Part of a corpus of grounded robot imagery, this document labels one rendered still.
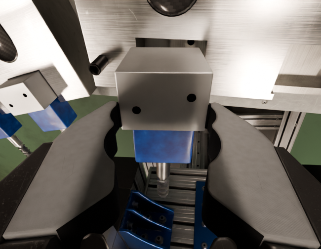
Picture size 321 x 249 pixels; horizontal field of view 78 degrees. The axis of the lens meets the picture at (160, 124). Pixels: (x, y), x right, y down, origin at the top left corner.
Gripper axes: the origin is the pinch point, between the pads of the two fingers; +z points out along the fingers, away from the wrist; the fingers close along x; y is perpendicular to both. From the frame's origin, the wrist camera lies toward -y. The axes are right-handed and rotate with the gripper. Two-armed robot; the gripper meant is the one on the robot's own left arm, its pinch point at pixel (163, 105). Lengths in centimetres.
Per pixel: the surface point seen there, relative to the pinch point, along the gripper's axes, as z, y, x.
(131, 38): 5.5, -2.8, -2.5
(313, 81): 6.6, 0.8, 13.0
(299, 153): 95, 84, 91
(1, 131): 12.6, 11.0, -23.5
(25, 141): 129, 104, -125
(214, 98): 14.7, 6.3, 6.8
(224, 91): 5.0, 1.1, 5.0
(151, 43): 8.2, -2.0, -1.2
